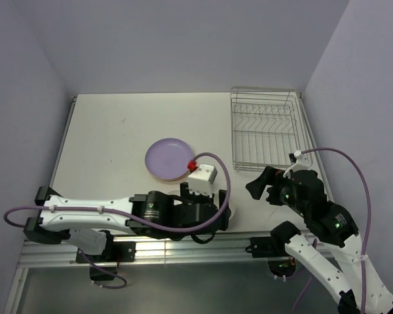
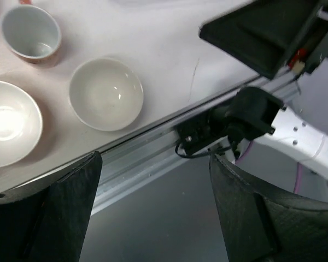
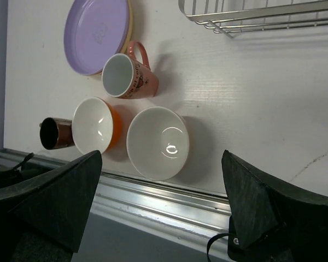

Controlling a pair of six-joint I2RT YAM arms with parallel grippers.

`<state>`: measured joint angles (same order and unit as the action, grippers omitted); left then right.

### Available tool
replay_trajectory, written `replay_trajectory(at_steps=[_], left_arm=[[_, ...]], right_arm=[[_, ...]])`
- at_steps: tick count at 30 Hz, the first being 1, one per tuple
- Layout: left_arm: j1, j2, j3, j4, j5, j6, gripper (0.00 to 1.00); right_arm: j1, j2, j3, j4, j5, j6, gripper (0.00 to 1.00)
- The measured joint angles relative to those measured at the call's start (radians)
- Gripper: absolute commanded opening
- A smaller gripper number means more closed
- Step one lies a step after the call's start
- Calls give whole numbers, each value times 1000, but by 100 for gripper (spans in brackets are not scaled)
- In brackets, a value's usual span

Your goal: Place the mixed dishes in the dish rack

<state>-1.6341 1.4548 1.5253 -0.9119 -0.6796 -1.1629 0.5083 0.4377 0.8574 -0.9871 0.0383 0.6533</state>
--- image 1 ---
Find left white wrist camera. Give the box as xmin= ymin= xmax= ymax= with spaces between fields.
xmin=187 ymin=164 xmax=217 ymax=198

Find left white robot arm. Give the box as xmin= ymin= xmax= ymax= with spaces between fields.
xmin=24 ymin=182 xmax=233 ymax=262

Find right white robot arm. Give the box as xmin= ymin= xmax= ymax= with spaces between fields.
xmin=246 ymin=167 xmax=393 ymax=313

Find beige ceramic bowl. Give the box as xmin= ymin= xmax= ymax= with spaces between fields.
xmin=168 ymin=188 xmax=236 ymax=231

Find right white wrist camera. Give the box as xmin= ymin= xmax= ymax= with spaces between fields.
xmin=283 ymin=150 xmax=311 ymax=179

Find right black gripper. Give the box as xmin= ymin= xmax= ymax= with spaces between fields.
xmin=244 ymin=164 xmax=308 ymax=215

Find wire dish rack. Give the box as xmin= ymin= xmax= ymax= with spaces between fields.
xmin=230 ymin=86 xmax=311 ymax=171

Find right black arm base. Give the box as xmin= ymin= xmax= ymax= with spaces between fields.
xmin=245 ymin=236 xmax=297 ymax=280

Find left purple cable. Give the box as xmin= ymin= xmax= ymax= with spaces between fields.
xmin=3 ymin=152 xmax=233 ymax=290

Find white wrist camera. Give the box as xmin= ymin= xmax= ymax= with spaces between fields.
xmin=283 ymin=150 xmax=311 ymax=179
xmin=187 ymin=164 xmax=217 ymax=198

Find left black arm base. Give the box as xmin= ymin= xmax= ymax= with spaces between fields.
xmin=75 ymin=230 xmax=136 ymax=285

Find aluminium mounting rail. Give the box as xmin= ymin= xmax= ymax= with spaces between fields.
xmin=18 ymin=228 xmax=335 ymax=269

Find purple plastic plate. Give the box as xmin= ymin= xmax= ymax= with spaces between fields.
xmin=145 ymin=137 xmax=194 ymax=179

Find purple cable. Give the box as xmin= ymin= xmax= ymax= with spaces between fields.
xmin=3 ymin=152 xmax=233 ymax=290
xmin=291 ymin=147 xmax=371 ymax=314

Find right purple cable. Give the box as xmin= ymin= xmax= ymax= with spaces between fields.
xmin=291 ymin=147 xmax=371 ymax=314

